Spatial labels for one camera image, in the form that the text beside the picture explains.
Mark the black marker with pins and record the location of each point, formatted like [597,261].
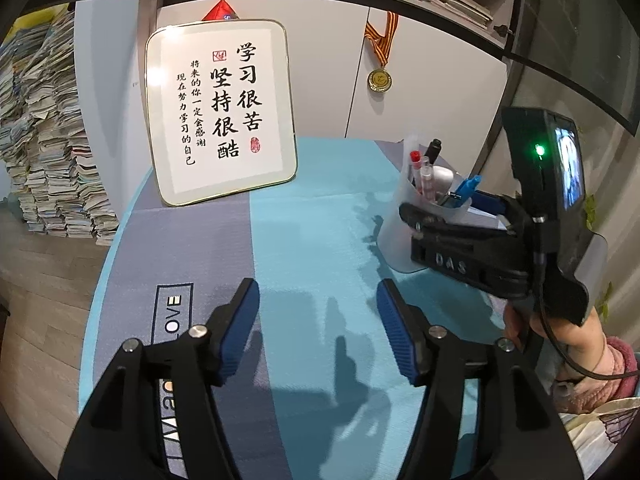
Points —
[433,152]

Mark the clear gel pen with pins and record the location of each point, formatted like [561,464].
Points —
[428,180]

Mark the person's right hand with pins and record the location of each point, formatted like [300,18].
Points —
[575,340]

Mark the framed calligraphy sign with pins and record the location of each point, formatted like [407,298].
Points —
[220,110]

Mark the cream printed cloth bag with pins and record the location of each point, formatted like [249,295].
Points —
[600,435]

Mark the pile of thin workbooks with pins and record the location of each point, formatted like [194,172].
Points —
[450,5]

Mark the red cap gel pen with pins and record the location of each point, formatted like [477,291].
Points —
[415,157]

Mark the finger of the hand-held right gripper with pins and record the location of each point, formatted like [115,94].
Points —
[430,220]
[490,201]

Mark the translucent pen holder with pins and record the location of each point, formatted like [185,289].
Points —
[397,252]

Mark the gold medal with striped ribbon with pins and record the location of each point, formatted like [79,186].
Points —
[380,80]

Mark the blue grey printed tablecloth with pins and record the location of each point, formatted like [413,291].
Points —
[310,240]

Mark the green leafy plant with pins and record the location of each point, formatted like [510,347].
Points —
[593,210]

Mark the white cabinet door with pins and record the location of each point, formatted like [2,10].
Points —
[450,100]
[110,85]

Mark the tall pile of papers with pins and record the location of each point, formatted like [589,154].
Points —
[50,160]

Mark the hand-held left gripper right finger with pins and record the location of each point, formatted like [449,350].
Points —
[397,330]

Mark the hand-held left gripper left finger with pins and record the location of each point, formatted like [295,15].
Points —
[240,330]

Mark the blue pen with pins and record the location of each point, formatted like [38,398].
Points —
[467,187]

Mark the red hanging pouch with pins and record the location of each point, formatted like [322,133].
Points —
[222,10]

